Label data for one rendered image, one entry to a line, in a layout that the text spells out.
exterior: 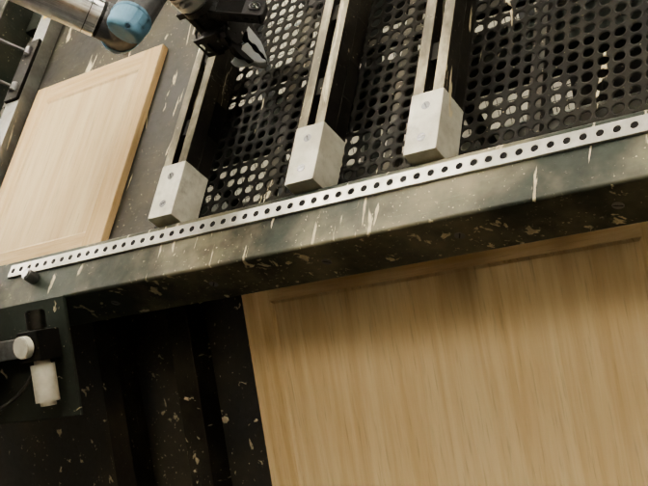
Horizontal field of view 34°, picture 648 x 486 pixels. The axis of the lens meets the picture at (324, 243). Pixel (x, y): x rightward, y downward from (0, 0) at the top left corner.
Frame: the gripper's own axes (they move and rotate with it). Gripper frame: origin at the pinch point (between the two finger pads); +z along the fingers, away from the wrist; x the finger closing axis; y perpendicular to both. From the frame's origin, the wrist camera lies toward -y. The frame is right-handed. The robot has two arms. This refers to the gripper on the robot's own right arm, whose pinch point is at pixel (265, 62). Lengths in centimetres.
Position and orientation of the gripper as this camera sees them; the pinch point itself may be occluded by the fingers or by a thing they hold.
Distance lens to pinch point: 217.5
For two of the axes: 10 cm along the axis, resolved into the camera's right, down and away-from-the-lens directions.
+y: -8.1, 1.5, 5.6
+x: -1.8, 8.5, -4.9
